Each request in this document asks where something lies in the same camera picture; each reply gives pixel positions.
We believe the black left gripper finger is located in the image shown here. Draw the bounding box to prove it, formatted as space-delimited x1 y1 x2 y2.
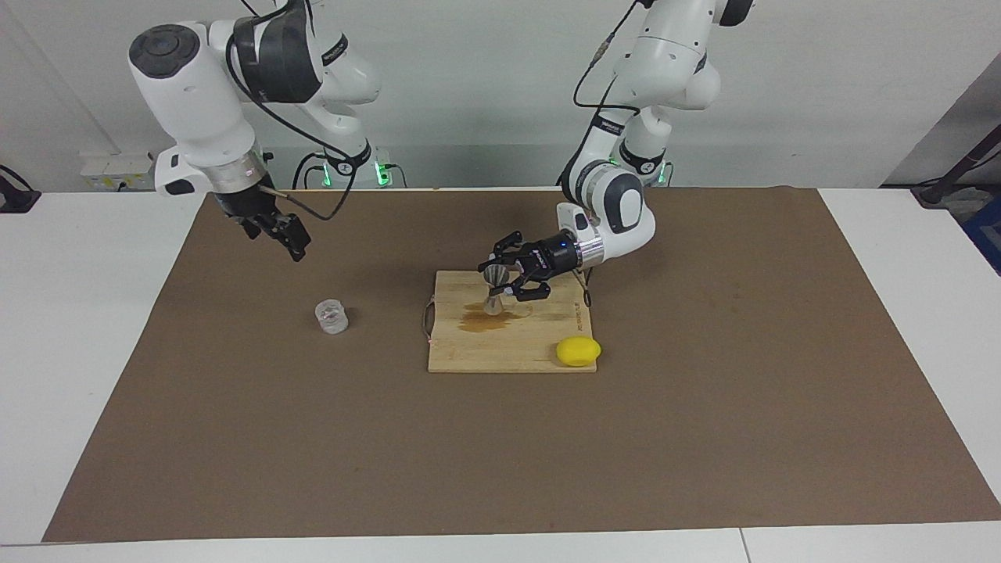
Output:
479 231 534 271
500 270 552 303

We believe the steel double jigger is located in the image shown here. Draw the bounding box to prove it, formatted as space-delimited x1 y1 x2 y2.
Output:
485 264 511 316

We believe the clear glass cup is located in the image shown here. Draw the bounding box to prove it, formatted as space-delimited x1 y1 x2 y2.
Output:
314 299 349 335

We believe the wooden cutting board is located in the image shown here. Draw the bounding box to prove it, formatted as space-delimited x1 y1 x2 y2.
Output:
422 271 597 374

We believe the yellow lemon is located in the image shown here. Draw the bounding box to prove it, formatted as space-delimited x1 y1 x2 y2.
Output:
556 335 602 368

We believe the brown table mat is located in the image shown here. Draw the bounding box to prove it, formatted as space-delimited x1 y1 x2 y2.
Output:
41 186 1001 543

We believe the black stand pole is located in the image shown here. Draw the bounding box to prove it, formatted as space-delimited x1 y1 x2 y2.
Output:
911 125 1001 208

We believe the blue box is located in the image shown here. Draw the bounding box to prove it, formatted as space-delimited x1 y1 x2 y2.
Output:
966 195 1001 276

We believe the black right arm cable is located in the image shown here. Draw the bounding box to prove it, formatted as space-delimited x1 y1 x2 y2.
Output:
225 0 362 222

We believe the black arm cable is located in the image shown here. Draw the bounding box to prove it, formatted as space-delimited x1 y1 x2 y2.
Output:
559 0 651 307
225 0 362 222

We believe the white wall socket box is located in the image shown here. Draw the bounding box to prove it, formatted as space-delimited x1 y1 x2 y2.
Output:
80 152 157 191

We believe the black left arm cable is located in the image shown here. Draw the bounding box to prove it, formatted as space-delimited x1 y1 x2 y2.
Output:
559 0 651 307

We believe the black object at wall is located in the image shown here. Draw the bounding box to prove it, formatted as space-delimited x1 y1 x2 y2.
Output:
0 164 41 213

